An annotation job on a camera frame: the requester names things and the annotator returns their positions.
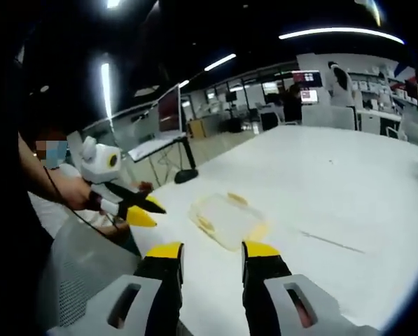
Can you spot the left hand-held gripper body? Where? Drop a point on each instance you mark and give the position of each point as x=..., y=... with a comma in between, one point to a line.
x=98, y=164

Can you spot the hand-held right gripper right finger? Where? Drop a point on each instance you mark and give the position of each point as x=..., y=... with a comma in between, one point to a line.
x=264, y=304

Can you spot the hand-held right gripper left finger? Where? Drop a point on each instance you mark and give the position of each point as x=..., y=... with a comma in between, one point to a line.
x=131, y=308

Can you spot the person's left hand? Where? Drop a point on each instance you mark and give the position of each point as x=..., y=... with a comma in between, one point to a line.
x=76, y=194

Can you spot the white tilted desk board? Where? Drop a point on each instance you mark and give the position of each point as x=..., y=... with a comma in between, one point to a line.
x=152, y=147

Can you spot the black stand with base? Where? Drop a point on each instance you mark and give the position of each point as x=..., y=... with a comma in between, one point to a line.
x=187, y=175

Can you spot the grey mesh chair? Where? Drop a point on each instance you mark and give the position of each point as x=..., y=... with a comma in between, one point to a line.
x=79, y=276

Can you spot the long ceiling light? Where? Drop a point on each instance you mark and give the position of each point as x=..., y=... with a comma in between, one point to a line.
x=106, y=91
x=338, y=33
x=220, y=62

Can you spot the clear plastic container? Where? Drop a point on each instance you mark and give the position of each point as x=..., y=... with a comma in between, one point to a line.
x=226, y=220

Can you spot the computer monitor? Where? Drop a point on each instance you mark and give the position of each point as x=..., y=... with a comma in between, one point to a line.
x=169, y=110

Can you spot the cardboard box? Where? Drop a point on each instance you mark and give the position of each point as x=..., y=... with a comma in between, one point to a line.
x=199, y=127

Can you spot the small lit screen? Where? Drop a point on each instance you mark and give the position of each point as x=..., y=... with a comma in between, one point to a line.
x=309, y=96

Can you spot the white shelf with boxes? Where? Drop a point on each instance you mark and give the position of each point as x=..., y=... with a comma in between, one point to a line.
x=383, y=91

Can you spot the wall screen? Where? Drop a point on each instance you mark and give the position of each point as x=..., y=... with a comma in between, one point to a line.
x=306, y=77

